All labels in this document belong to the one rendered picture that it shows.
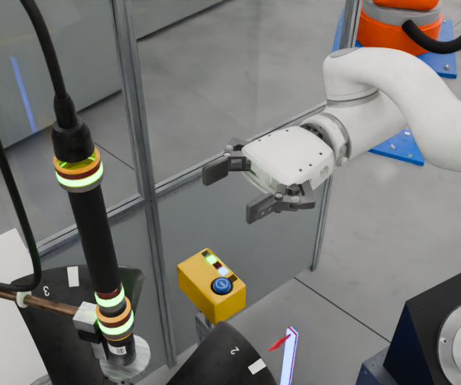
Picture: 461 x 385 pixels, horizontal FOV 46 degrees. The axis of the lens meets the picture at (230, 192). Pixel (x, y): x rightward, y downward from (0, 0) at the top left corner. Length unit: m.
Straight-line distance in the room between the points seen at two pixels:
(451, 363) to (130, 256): 1.01
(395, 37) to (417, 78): 3.74
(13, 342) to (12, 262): 0.15
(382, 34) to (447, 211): 1.73
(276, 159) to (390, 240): 2.31
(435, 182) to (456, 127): 2.74
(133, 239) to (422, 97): 1.22
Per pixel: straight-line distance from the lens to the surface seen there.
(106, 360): 0.80
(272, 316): 2.61
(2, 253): 1.15
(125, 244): 1.77
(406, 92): 0.73
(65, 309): 0.76
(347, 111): 0.80
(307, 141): 0.77
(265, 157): 0.74
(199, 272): 1.38
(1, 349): 1.17
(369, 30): 4.55
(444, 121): 0.72
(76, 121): 0.51
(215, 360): 1.09
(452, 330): 1.31
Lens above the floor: 2.14
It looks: 43 degrees down
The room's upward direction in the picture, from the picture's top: straight up
